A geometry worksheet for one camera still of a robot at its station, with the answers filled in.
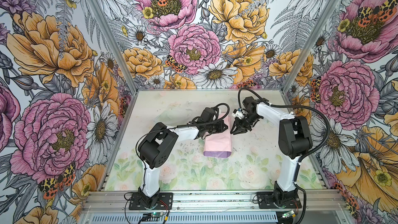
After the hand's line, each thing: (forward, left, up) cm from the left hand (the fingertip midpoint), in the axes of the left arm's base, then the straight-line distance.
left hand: (227, 130), depth 91 cm
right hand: (-4, -3, +1) cm, 5 cm away
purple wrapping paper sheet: (-8, +6, 0) cm, 10 cm away
